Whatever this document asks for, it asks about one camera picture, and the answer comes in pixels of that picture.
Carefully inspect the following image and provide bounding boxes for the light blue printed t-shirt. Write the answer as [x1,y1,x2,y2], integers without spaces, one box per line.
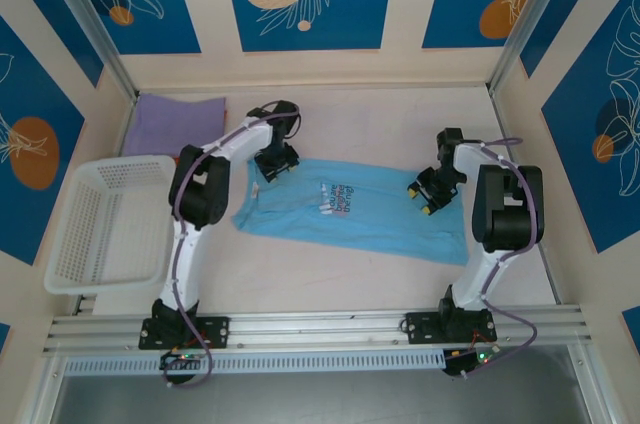
[229,157,471,266]

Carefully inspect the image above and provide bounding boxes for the folded purple t-shirt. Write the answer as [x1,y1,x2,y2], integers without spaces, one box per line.
[122,93,227,158]

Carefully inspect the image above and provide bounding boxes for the small green-lit circuit board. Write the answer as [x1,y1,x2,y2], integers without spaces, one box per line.
[444,346,501,378]
[159,349,206,373]

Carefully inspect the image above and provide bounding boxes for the white perforated plastic basket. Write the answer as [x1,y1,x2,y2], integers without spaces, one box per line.
[43,154,176,298]

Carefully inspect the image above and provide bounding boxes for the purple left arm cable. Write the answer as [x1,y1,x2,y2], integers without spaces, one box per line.
[163,99,304,389]

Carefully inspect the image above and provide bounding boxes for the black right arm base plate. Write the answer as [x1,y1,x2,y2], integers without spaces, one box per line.
[405,311,499,345]

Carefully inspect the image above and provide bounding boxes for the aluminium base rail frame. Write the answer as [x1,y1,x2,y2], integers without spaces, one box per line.
[42,306,594,355]

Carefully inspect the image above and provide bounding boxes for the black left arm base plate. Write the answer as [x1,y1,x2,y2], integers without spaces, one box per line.
[138,314,231,351]

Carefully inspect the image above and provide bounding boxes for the grey slotted cable duct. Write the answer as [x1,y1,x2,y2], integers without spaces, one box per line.
[63,347,446,375]

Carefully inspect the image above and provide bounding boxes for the aluminium frame post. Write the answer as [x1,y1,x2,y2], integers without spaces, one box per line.
[37,0,139,101]
[488,0,574,95]

